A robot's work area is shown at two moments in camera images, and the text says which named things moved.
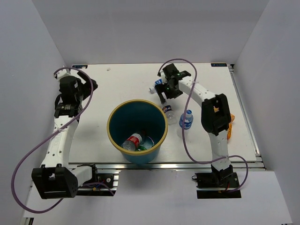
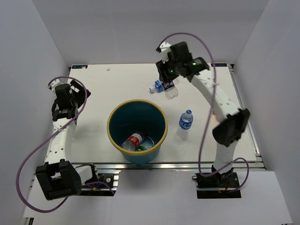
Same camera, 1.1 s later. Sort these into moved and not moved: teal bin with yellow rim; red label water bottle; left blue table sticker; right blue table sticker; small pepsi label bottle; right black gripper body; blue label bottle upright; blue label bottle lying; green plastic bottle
Moved: small pepsi label bottle; right black gripper body
Not moved: blue label bottle lying; red label water bottle; left blue table sticker; teal bin with yellow rim; green plastic bottle; blue label bottle upright; right blue table sticker
